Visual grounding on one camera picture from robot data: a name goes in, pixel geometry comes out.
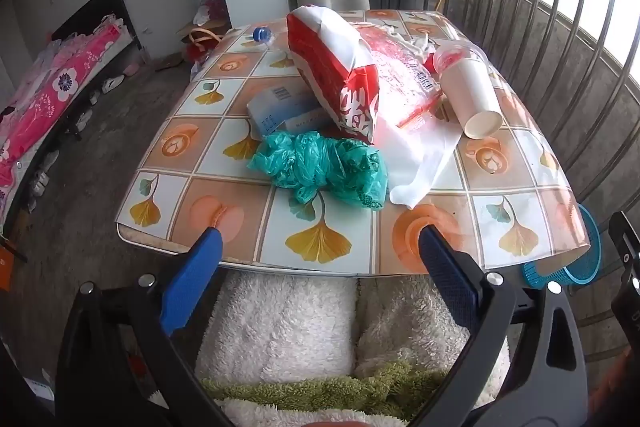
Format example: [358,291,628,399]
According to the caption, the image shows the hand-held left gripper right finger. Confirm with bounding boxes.
[407,224,590,427]

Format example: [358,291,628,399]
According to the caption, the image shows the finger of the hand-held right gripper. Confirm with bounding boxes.
[609,211,640,275]
[620,272,640,308]

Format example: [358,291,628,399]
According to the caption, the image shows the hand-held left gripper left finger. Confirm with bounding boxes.
[54,227,236,427]

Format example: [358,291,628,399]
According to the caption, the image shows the blue plastic basket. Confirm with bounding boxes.
[522,203,602,290]

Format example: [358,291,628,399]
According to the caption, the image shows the white plastic bag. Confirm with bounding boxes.
[372,104,468,210]

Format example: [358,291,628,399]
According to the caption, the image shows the green plastic bag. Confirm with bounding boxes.
[246,131,390,212]

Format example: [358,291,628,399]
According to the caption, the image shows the white paper cup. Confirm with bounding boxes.
[432,42,505,140]

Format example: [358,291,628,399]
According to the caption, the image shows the blue and white box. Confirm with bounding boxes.
[246,84,333,140]

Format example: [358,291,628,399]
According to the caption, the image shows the red clear plastic bag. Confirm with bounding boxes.
[360,24,446,130]

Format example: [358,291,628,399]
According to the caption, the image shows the red and white snack bag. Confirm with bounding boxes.
[286,6,381,145]

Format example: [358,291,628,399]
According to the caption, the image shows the crushed plastic bottle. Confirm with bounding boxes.
[251,26,281,50]

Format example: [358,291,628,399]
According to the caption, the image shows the white fluffy chair cushion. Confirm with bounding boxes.
[195,274,511,427]

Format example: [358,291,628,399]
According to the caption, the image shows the green towel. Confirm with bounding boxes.
[200,359,451,413]

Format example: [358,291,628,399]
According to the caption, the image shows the row of shoes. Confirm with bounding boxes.
[25,74,126,208]

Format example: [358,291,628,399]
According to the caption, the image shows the pink floral blanket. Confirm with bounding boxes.
[0,24,128,218]

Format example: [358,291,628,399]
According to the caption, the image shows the dark bed headboard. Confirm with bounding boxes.
[50,0,146,58]

